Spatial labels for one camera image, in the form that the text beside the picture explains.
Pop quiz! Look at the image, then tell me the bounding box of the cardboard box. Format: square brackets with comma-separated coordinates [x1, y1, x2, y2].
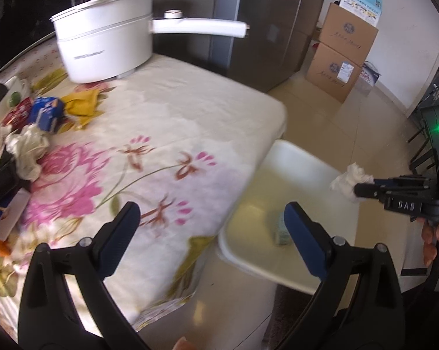
[306, 42, 363, 103]
[319, 2, 379, 68]

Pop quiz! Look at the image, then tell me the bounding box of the red snack packet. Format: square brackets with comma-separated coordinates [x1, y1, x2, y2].
[2, 97, 36, 129]

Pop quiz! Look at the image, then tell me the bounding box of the white plastic bin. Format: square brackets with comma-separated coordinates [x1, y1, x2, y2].
[216, 140, 361, 296]

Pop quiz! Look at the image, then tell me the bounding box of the white bowl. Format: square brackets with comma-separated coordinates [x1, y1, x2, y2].
[0, 76, 32, 135]

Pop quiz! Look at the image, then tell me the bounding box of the white and blue bag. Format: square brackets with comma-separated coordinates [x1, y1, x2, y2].
[357, 62, 381, 96]

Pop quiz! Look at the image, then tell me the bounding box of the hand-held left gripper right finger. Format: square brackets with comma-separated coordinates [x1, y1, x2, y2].
[272, 201, 406, 350]

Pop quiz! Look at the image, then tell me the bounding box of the white electric pot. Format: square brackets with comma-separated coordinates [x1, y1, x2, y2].
[51, 0, 250, 84]

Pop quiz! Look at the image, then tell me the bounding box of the large white tissue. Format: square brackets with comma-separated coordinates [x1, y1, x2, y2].
[5, 125, 51, 181]

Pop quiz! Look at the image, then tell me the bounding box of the black microwave oven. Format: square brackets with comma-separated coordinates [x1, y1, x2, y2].
[0, 0, 111, 81]

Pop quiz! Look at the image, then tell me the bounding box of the grey refrigerator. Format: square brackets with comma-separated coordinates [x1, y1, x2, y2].
[208, 0, 333, 94]

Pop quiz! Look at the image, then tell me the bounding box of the blue snack packet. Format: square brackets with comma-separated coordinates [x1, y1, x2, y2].
[29, 96, 66, 134]

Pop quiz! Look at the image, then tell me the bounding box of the blue and white box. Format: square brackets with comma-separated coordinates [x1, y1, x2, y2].
[0, 188, 32, 242]

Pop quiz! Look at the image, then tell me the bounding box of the floral tablecloth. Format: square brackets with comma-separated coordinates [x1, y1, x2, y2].
[0, 38, 288, 336]

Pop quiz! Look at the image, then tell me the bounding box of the blue and white carton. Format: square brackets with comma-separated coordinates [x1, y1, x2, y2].
[338, 0, 384, 27]

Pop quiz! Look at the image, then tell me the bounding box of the person's right hand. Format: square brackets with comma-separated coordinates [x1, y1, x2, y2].
[421, 218, 439, 267]

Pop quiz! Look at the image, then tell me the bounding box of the light green packet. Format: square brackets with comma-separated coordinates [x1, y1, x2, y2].
[272, 211, 291, 247]

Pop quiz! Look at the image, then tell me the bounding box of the black plastic tray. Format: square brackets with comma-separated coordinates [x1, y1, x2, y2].
[0, 149, 32, 216]

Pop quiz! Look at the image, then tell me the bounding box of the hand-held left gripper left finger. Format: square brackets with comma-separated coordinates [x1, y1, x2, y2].
[18, 201, 151, 350]

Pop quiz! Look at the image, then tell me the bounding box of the yellow wrapper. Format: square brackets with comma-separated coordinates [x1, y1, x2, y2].
[61, 88, 109, 129]

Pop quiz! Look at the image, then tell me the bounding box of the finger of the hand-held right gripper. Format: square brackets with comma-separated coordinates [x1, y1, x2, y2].
[354, 183, 397, 202]
[373, 176, 438, 190]

